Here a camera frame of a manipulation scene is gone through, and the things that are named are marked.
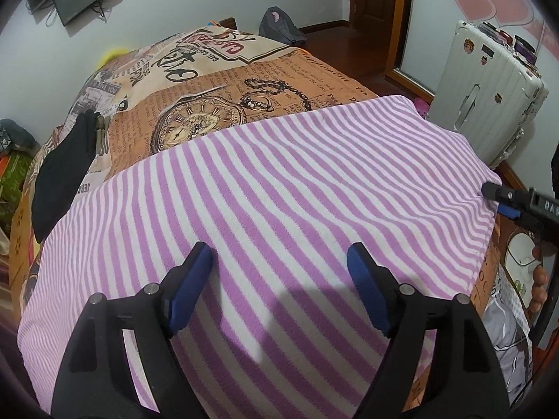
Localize pink striped pants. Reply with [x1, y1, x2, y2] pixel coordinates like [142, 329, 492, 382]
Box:
[17, 95, 503, 419]

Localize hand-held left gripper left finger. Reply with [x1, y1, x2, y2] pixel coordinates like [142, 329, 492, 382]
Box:
[50, 241, 215, 419]

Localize white suitcase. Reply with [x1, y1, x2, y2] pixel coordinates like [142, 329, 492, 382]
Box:
[426, 20, 550, 171]

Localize grey bag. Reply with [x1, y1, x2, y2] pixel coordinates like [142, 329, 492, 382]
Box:
[259, 6, 308, 46]

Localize person's right hand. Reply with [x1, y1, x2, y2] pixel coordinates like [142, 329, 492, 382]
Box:
[528, 244, 550, 315]

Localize grey checked cloth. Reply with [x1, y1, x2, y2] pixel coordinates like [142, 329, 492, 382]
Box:
[482, 271, 531, 398]

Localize wooden flower-cutout cabinet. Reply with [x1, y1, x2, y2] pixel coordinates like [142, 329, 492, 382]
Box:
[8, 201, 42, 310]

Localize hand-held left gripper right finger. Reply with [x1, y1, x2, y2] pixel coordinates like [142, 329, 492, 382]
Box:
[346, 242, 511, 419]

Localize printed blanket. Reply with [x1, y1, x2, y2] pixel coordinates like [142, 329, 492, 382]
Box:
[9, 26, 503, 415]

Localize olive green cloth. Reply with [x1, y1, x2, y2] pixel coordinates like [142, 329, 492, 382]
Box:
[94, 113, 110, 158]

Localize heart-print sliding door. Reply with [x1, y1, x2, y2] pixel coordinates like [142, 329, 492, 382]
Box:
[393, 0, 551, 97]

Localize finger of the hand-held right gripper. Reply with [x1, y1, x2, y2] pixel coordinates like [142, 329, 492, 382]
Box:
[497, 201, 525, 220]
[480, 181, 531, 206]

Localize black folded cloth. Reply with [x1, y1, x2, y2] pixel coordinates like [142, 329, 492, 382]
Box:
[32, 109, 99, 245]

